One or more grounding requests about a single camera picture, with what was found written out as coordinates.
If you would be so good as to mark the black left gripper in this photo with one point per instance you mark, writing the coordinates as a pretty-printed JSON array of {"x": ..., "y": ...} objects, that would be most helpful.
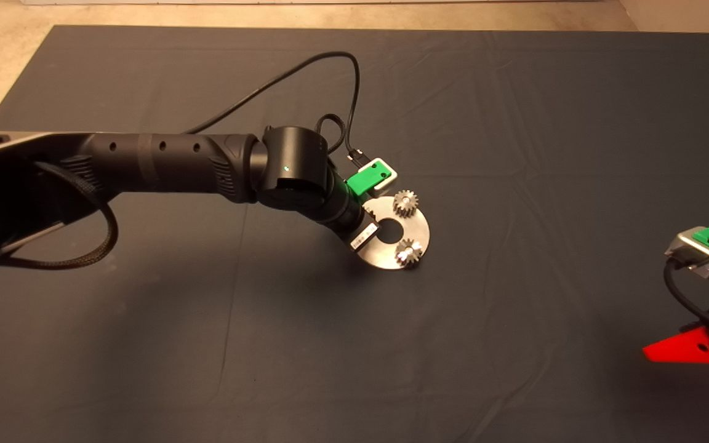
[{"x": 357, "y": 224}]

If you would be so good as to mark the round metal carrier plate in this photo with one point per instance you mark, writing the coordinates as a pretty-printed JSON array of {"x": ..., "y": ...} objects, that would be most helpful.
[{"x": 416, "y": 237}]

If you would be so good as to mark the green left camera mount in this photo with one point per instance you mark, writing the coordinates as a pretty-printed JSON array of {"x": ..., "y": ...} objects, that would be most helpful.
[{"x": 367, "y": 179}]

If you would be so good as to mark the small steel planetary gear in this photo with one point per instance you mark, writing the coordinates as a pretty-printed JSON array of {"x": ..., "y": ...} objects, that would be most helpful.
[
  {"x": 404, "y": 203},
  {"x": 410, "y": 253}
]

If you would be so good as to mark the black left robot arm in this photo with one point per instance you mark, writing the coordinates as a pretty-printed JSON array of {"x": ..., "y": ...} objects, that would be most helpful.
[{"x": 145, "y": 166}]

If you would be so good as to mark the dark grey table cloth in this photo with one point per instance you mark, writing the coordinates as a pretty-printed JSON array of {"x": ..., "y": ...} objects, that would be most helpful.
[{"x": 514, "y": 92}]

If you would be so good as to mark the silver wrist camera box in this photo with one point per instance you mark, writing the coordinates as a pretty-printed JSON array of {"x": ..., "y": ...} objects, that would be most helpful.
[
  {"x": 385, "y": 175},
  {"x": 696, "y": 252}
]

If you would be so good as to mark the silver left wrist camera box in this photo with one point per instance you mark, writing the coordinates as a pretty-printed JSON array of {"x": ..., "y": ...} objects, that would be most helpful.
[{"x": 385, "y": 175}]

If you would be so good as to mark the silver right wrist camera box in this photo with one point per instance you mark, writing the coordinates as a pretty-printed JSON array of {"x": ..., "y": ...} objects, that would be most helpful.
[{"x": 696, "y": 252}]

